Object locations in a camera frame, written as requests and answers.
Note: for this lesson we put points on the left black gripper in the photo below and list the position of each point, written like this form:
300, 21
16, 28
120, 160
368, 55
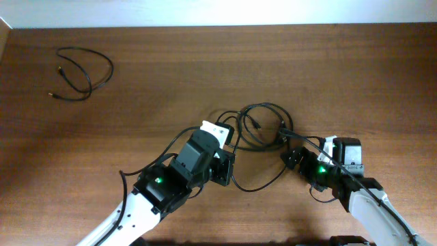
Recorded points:
226, 160

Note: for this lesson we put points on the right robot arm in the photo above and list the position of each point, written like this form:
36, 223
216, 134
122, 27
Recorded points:
339, 167

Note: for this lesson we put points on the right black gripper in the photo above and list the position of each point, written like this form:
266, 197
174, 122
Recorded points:
304, 169

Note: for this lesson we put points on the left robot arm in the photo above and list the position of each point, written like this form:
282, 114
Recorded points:
166, 184

